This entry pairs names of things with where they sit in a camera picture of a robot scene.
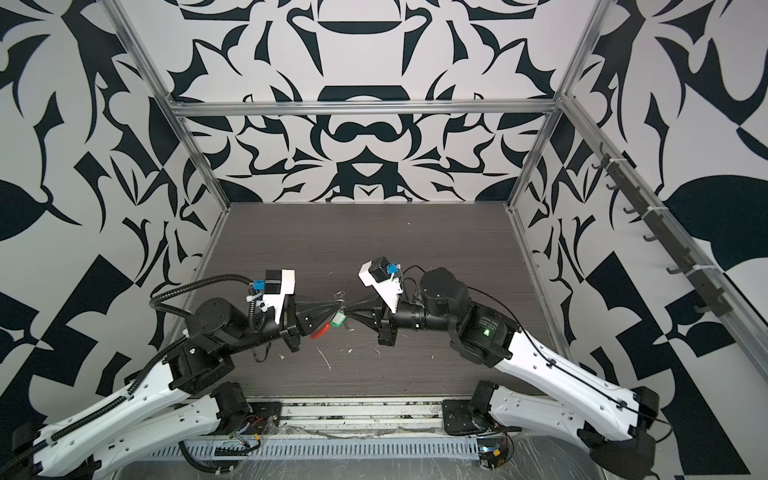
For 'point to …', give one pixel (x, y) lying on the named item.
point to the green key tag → (338, 319)
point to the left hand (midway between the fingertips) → (339, 300)
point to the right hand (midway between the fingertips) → (348, 313)
